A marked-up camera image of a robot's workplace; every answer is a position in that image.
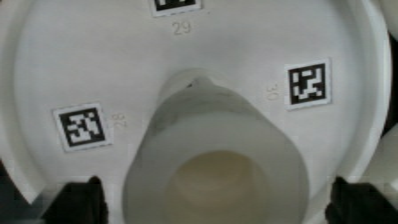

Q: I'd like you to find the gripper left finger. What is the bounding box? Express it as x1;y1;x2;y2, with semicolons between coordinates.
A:
41;176;108;224

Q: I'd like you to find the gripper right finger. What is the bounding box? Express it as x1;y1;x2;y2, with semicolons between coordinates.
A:
325;176;398;224

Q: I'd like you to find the white cylindrical table leg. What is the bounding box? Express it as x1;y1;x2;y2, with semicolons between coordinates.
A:
123;78;309;224

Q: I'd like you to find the white round table top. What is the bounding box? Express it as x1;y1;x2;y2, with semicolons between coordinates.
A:
0;0;391;224

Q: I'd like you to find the white L-shaped frame border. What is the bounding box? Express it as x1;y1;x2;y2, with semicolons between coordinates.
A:
364;0;398;192

